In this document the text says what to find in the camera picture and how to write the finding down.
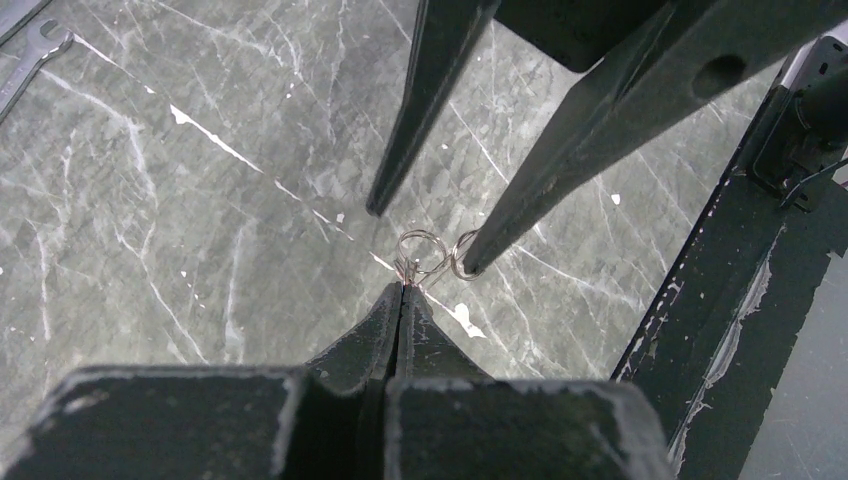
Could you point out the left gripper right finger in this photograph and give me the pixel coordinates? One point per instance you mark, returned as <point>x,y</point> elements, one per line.
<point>446,419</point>

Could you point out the lower silver wrench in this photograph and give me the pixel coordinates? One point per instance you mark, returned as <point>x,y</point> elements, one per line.
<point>46,39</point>

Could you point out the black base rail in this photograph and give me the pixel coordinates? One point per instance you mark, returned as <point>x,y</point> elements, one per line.
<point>713,345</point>

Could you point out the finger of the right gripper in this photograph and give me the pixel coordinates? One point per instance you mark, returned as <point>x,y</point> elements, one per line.
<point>680,59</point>
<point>444,36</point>

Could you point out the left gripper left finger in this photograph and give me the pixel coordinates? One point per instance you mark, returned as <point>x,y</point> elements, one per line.
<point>319,420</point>

